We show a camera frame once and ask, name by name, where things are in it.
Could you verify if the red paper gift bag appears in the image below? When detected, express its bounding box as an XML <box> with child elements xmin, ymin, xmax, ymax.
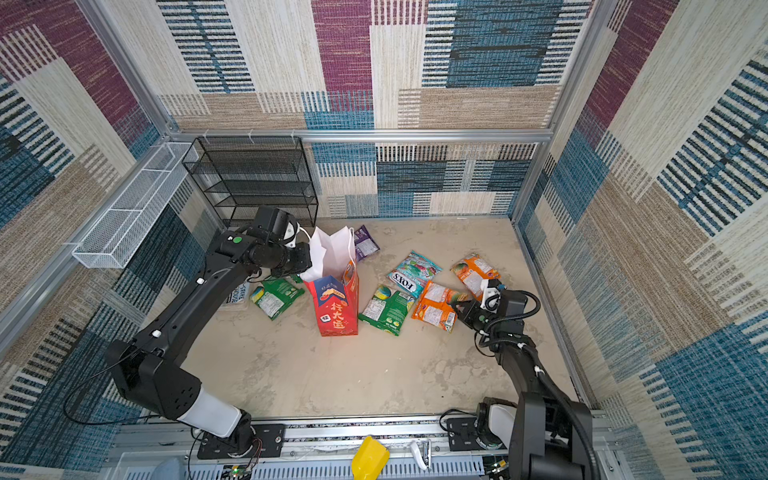
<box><xmin>300</xmin><ymin>227</ymin><xmax>359</xmax><ymax>337</ymax></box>

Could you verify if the orange snack bag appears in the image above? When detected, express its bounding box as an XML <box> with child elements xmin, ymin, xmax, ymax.
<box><xmin>411</xmin><ymin>281</ymin><xmax>473</xmax><ymax>333</ymax></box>

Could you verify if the white wire mesh basket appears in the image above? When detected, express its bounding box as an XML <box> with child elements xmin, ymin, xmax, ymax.
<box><xmin>72</xmin><ymin>142</ymin><xmax>191</xmax><ymax>269</ymax></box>

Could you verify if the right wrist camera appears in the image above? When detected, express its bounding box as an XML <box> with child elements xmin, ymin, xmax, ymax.
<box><xmin>481</xmin><ymin>279</ymin><xmax>528</xmax><ymax>320</ymax></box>

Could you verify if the teal Fox's candy bag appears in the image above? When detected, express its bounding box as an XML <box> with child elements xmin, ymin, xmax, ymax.
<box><xmin>387</xmin><ymin>251</ymin><xmax>442</xmax><ymax>298</ymax></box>

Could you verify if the green snack bag centre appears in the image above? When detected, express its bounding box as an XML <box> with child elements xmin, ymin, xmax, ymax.
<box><xmin>358</xmin><ymin>284</ymin><xmax>415</xmax><ymax>336</ymax></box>

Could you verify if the blue white snack pack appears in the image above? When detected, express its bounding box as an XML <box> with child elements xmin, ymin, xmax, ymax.
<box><xmin>222</xmin><ymin>282</ymin><xmax>250</xmax><ymax>308</ymax></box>

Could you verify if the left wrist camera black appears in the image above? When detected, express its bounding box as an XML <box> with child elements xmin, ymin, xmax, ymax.
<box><xmin>251</xmin><ymin>206</ymin><xmax>299</xmax><ymax>248</ymax></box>

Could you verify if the orange candy bag back side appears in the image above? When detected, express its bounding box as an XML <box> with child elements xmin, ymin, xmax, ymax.
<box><xmin>451</xmin><ymin>253</ymin><xmax>501</xmax><ymax>300</ymax></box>

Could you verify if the colourful Fox's fruit candy bag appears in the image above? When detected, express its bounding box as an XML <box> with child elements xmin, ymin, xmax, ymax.
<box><xmin>342</xmin><ymin>260</ymin><xmax>357</xmax><ymax>287</ymax></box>

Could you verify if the green snack bag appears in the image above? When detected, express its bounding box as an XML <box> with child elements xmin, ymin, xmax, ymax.
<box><xmin>250</xmin><ymin>278</ymin><xmax>305</xmax><ymax>320</ymax></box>
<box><xmin>358</xmin><ymin>284</ymin><xmax>415</xmax><ymax>336</ymax></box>

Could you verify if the black wire mesh shelf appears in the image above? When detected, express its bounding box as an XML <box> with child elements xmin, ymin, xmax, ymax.
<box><xmin>182</xmin><ymin>136</ymin><xmax>319</xmax><ymax>228</ymax></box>

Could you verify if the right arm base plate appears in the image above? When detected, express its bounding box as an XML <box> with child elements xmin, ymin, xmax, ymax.
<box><xmin>441</xmin><ymin>416</ymin><xmax>486</xmax><ymax>452</ymax></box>

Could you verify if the purple snack bag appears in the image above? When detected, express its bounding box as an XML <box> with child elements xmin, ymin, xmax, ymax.
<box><xmin>354</xmin><ymin>225</ymin><xmax>380</xmax><ymax>261</ymax></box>

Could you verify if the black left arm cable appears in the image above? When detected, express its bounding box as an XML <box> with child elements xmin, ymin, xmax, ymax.
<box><xmin>62</xmin><ymin>359</ymin><xmax>157</xmax><ymax>427</ymax></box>

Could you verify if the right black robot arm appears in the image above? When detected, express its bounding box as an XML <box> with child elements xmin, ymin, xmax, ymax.
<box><xmin>450</xmin><ymin>291</ymin><xmax>603</xmax><ymax>479</ymax></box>

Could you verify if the black corrugated right cable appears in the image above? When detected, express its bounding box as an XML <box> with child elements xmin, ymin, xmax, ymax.
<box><xmin>479</xmin><ymin>290</ymin><xmax>601</xmax><ymax>480</ymax></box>

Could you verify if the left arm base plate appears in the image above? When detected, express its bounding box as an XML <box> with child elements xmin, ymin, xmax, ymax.
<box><xmin>195</xmin><ymin>423</ymin><xmax>286</xmax><ymax>460</ymax></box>

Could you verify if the silver metal clip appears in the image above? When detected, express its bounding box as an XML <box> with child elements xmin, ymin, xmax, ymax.
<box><xmin>409</xmin><ymin>439</ymin><xmax>432</xmax><ymax>471</ymax></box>

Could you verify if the green snack bag far left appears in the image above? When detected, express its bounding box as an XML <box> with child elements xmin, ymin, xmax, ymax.
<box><xmin>250</xmin><ymin>278</ymin><xmax>305</xmax><ymax>320</ymax></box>

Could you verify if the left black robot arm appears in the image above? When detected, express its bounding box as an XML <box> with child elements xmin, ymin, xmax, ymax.
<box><xmin>105</xmin><ymin>231</ymin><xmax>311</xmax><ymax>449</ymax></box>

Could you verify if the yellow plastic object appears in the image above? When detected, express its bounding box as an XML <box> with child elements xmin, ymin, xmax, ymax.
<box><xmin>351</xmin><ymin>436</ymin><xmax>390</xmax><ymax>480</ymax></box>

